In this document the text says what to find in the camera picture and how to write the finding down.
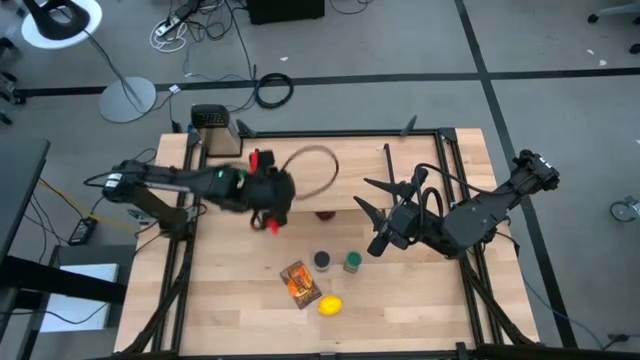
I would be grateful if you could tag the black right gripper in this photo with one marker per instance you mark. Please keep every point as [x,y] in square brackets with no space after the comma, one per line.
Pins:
[410,225]

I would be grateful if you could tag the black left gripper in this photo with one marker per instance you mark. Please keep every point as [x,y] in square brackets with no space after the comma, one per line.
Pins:
[270,195]

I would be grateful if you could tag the wooden shelf with black frame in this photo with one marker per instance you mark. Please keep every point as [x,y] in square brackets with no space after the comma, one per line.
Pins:
[355,170]

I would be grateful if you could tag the green-lid spice jar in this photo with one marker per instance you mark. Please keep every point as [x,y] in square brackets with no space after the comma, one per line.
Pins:
[353,261]

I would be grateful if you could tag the black-lid purple-label spice jar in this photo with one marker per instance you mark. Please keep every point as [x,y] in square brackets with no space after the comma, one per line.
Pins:
[321,260]

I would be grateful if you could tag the orange brown spice packet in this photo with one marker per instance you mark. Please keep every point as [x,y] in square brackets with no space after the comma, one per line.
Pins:
[300,285]

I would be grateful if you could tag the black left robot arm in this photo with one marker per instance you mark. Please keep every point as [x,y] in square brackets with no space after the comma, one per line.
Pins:
[165,176]

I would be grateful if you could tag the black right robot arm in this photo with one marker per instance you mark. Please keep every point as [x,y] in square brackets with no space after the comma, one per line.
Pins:
[480,215]

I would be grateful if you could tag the dark red round fruit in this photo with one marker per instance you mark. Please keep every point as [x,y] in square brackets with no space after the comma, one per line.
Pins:
[325,216]

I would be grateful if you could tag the metal box with black top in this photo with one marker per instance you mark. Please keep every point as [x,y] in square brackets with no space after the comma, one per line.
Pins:
[217,132]

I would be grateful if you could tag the yellow lemon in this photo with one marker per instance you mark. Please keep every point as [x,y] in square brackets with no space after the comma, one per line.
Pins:
[331,306]

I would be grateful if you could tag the floor lamp with round base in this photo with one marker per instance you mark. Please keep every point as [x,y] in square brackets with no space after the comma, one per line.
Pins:
[127,100]

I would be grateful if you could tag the black power adapter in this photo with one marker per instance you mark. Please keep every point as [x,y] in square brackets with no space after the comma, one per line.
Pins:
[82,231]

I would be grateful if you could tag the white box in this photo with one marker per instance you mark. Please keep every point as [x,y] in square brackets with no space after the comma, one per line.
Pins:
[80,310]

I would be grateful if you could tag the grey caster wheel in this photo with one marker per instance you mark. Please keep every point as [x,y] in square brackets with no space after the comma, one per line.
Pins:
[625,210]

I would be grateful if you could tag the black desk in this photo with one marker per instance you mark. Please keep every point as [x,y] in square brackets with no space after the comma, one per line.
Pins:
[17,180]

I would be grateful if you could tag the black plug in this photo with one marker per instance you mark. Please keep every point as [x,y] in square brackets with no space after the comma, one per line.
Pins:
[617,338]

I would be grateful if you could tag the chair base with black wheels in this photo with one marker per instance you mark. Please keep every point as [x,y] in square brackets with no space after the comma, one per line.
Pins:
[593,18]

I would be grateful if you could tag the black metal table frame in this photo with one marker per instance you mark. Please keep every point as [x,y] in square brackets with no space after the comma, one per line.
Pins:
[350,133]

